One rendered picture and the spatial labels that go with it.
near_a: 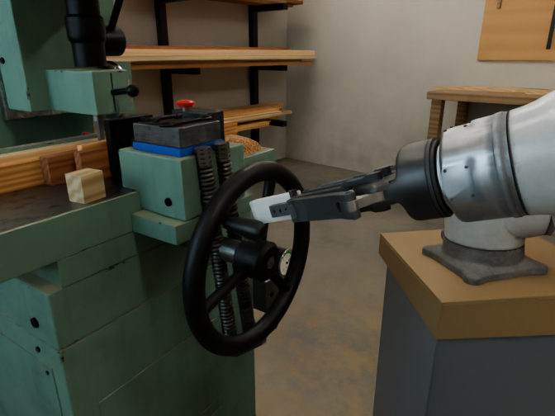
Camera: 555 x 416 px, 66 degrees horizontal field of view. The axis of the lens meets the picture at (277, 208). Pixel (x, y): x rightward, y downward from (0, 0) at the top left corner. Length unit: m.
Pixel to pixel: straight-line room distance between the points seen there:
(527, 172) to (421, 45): 3.58
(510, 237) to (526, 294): 0.11
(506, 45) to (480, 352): 2.99
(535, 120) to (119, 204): 0.52
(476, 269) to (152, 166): 0.63
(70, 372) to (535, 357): 0.82
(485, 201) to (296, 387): 1.31
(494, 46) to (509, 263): 2.89
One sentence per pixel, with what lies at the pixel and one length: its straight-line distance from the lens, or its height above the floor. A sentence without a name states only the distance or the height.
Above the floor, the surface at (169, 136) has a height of 0.99.
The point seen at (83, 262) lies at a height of 0.82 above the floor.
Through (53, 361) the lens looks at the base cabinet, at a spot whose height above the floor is 0.68.
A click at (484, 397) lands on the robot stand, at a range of 1.01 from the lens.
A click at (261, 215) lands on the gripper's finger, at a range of 0.53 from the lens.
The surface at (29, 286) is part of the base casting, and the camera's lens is 0.68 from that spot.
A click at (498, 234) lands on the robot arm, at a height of 0.77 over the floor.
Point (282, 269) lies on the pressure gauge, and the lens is 0.95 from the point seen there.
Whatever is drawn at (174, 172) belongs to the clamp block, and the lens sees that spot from 0.61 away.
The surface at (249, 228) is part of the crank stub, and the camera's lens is 0.50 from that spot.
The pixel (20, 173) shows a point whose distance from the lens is 0.76.
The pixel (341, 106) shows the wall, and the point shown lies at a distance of 4.31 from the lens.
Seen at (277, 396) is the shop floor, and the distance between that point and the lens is 1.58.
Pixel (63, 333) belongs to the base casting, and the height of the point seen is 0.74.
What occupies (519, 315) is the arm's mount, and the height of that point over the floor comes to 0.65.
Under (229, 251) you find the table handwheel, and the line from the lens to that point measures 0.64.
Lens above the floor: 1.10
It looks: 20 degrees down
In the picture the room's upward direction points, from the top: straight up
